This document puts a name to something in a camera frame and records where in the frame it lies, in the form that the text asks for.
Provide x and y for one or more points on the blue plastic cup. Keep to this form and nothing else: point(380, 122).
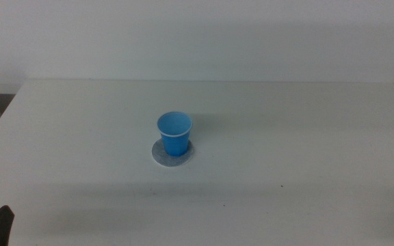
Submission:
point(175, 140)

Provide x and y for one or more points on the round grey cup mat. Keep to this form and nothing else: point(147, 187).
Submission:
point(159, 157)

